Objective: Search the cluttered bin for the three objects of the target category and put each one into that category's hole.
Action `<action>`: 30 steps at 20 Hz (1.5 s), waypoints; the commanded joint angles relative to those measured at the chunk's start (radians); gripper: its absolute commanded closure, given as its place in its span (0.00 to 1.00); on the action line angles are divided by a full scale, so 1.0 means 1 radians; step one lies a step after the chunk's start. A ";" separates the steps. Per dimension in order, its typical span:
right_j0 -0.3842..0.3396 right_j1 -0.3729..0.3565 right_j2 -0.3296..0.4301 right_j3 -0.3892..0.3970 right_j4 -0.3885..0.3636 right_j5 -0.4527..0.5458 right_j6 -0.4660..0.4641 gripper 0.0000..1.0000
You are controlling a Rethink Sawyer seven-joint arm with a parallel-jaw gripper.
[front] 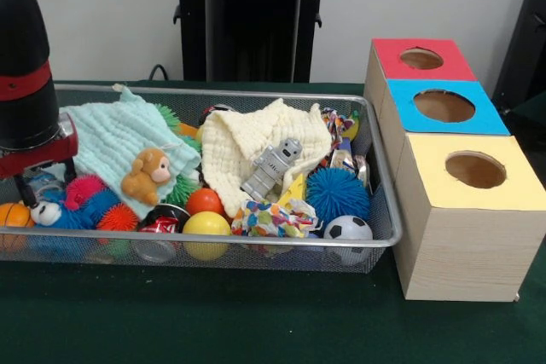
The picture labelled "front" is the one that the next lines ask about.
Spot cream cloth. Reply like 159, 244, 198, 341
200, 97, 334, 219

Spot yellow ball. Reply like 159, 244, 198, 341
183, 211, 234, 262

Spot small soccer ball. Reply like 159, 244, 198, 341
322, 214, 375, 265

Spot mint green cloth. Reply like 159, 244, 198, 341
63, 84, 202, 218

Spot black looped cable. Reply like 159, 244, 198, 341
147, 64, 172, 82

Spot wooden box with three holes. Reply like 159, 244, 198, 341
363, 38, 546, 302

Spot orange plush bear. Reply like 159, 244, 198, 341
121, 147, 172, 206

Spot silver mesh bin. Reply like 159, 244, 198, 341
0, 82, 404, 274

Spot blue spiky toy with eyes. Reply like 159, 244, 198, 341
30, 188, 123, 231

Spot orange ball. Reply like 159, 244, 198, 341
186, 188, 226, 217

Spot grey robot toy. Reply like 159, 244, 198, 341
241, 136, 304, 202

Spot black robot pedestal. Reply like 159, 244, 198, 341
164, 0, 345, 84

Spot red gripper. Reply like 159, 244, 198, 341
0, 114, 80, 211

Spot clear packet with blue label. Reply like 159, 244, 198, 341
27, 167, 67, 199

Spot blue spiky ball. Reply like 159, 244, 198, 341
305, 166, 371, 224

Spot small orange basketball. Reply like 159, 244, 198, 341
0, 202, 36, 250

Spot dark green tablecloth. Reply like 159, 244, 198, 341
0, 79, 546, 364

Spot black chair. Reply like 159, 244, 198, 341
490, 0, 546, 105

